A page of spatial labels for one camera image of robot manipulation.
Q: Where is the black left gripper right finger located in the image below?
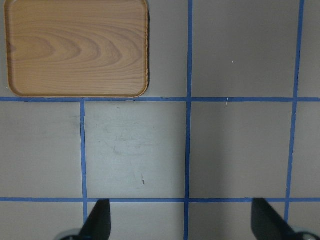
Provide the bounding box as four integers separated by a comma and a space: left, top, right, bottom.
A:
251, 198, 300, 240

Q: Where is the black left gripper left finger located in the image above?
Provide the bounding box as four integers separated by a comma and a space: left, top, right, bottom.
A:
78, 199, 111, 240

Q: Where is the wooden rectangular tray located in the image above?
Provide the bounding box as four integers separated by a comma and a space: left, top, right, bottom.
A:
3, 0, 149, 98

